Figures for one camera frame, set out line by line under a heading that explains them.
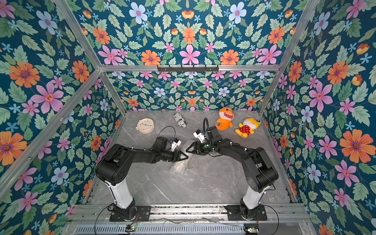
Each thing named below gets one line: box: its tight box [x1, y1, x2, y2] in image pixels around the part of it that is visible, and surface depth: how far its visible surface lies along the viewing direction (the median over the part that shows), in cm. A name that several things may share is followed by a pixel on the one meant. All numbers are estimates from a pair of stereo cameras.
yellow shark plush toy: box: [235, 117, 261, 139], surface depth 104 cm
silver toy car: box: [173, 112, 188, 129], surface depth 113 cm
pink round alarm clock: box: [135, 117, 155, 134], surface depth 110 cm
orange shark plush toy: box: [215, 106, 235, 131], surface depth 110 cm
